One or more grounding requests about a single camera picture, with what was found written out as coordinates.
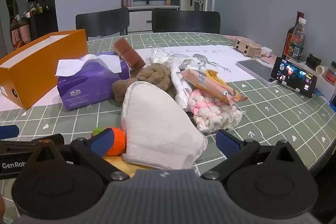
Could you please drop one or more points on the orange crochet ball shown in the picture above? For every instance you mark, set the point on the orange crochet ball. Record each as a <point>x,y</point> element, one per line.
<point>116,142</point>

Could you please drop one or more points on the dark sideboard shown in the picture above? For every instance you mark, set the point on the dark sideboard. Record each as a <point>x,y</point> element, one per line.
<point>46,23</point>

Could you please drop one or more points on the white plastic bag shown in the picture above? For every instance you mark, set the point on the white plastic bag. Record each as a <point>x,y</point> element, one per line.
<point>181,87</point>

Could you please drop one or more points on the dark sauce bottle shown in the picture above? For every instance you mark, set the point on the dark sauce bottle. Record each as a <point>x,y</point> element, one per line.
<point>288,40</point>

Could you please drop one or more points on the purple tissue pack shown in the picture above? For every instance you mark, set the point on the purple tissue pack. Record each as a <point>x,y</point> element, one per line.
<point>86,87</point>

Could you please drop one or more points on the black smartphone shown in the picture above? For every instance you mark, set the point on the black smartphone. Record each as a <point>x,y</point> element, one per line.
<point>294,74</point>

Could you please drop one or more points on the pink white knitted cloth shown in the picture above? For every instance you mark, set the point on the pink white knitted cloth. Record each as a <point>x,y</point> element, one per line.
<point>215,116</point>

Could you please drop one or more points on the clear water bottle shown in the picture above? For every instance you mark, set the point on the clear water bottle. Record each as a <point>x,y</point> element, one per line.
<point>298,37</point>

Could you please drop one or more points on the orange cardboard box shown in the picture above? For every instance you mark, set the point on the orange cardboard box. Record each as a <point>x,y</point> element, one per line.
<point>39,69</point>

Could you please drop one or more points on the white phone stand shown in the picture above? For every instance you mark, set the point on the white phone stand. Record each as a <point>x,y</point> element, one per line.
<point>273,81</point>

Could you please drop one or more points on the orange pink snack packet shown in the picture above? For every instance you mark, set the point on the orange pink snack packet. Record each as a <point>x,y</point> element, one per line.
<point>210,85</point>

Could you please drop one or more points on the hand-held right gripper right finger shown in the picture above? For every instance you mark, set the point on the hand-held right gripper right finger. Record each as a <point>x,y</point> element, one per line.
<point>227,142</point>

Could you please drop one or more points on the white towel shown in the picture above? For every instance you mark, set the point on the white towel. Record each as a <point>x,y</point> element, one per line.
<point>157,129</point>

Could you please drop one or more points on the yellow cloth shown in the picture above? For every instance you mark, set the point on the yellow cloth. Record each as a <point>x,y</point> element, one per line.
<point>123,165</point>

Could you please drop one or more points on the white charger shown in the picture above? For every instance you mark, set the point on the white charger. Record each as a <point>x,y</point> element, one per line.
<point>266,52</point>

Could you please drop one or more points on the white cup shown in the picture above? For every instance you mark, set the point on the white cup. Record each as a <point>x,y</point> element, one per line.
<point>321,70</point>

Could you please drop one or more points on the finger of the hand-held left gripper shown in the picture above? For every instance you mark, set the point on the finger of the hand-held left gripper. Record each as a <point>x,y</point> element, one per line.
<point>9,132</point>
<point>15,146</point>

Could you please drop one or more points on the white cabinet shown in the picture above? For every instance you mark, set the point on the white cabinet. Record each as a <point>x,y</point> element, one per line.
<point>140,19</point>

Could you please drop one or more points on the black chair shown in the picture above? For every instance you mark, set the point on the black chair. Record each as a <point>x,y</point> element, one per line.
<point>102,22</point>
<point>186,20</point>

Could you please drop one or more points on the brown plush scrunchie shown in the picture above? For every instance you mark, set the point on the brown plush scrunchie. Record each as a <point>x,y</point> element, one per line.
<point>152,73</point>

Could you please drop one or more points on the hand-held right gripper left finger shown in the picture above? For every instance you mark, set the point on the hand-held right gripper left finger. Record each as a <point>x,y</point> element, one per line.
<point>101,142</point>

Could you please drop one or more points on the green checkered tablecloth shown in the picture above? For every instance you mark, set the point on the green checkered tablecloth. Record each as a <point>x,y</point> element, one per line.
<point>275,113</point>

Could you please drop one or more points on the white deer printed cloth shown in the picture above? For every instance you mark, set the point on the white deer printed cloth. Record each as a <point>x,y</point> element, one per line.
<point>236,64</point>

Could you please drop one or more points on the small wooden box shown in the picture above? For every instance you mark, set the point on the small wooden box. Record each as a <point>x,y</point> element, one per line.
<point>246,47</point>

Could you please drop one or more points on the small black box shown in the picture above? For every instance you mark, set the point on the small black box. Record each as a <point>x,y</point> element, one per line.
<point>313,60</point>

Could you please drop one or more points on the pink bags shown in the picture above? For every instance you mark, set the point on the pink bags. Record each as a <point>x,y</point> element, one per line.
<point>22,32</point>

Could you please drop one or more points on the grey tablet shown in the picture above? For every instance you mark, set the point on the grey tablet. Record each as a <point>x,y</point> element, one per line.
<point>257,67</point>

